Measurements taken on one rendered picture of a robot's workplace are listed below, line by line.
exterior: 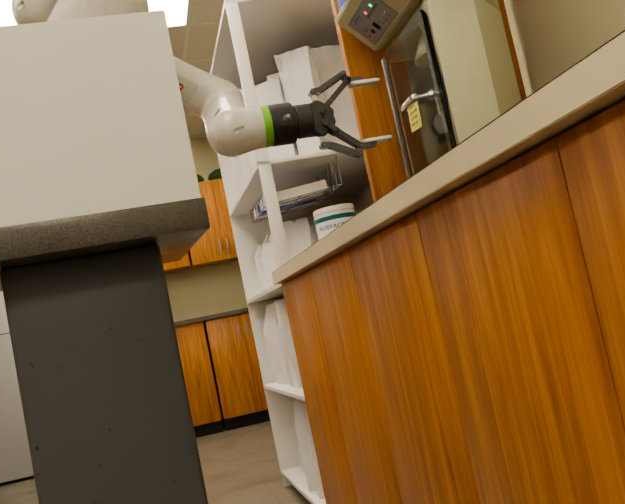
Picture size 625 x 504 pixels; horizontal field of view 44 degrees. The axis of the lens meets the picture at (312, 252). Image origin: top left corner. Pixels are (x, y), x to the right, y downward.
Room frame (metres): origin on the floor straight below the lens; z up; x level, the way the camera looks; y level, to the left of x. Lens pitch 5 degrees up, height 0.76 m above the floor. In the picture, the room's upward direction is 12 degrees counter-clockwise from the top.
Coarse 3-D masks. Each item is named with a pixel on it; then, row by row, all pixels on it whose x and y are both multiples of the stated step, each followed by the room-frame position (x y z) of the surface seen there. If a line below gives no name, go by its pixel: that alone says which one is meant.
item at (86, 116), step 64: (0, 64) 0.93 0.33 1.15; (64, 64) 0.95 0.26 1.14; (128, 64) 0.97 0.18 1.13; (0, 128) 0.93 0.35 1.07; (64, 128) 0.95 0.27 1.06; (128, 128) 0.97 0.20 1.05; (0, 192) 0.93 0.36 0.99; (64, 192) 0.94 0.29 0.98; (128, 192) 0.96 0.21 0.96; (192, 192) 0.98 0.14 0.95
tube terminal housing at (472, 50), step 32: (448, 0) 1.66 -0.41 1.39; (480, 0) 1.72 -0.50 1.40; (448, 32) 1.66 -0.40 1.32; (480, 32) 1.68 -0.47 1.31; (448, 64) 1.66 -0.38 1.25; (480, 64) 1.67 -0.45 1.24; (512, 64) 1.84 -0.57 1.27; (448, 96) 1.65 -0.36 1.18; (480, 96) 1.67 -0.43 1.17; (512, 96) 1.79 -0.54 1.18; (480, 128) 1.67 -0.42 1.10
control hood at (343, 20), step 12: (348, 0) 1.81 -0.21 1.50; (360, 0) 1.78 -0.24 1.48; (384, 0) 1.73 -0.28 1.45; (396, 0) 1.70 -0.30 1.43; (408, 0) 1.67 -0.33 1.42; (420, 0) 1.67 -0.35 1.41; (348, 12) 1.86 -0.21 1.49; (408, 12) 1.73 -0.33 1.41; (396, 24) 1.79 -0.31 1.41; (360, 36) 1.93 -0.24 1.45; (384, 36) 1.87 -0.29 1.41; (372, 48) 1.95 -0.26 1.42; (384, 48) 1.95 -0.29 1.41
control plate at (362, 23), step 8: (368, 0) 1.76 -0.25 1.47; (376, 0) 1.74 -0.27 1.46; (360, 8) 1.81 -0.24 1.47; (368, 8) 1.79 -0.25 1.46; (376, 8) 1.77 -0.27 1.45; (384, 8) 1.75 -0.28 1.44; (360, 16) 1.84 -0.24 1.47; (368, 16) 1.82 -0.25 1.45; (376, 16) 1.80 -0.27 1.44; (384, 16) 1.78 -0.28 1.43; (392, 16) 1.77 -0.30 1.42; (352, 24) 1.90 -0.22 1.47; (360, 24) 1.88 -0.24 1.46; (368, 24) 1.86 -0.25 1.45; (384, 24) 1.82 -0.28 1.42; (360, 32) 1.91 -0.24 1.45; (368, 32) 1.89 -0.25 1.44; (376, 32) 1.87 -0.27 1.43; (384, 32) 1.85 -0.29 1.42; (376, 40) 1.90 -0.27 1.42
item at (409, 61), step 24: (408, 24) 1.74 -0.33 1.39; (408, 48) 1.77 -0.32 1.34; (432, 48) 1.66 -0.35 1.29; (408, 72) 1.81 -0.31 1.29; (432, 72) 1.67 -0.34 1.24; (408, 96) 1.84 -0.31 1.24; (408, 120) 1.87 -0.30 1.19; (432, 120) 1.73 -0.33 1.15; (408, 144) 1.91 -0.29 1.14; (432, 144) 1.76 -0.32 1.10
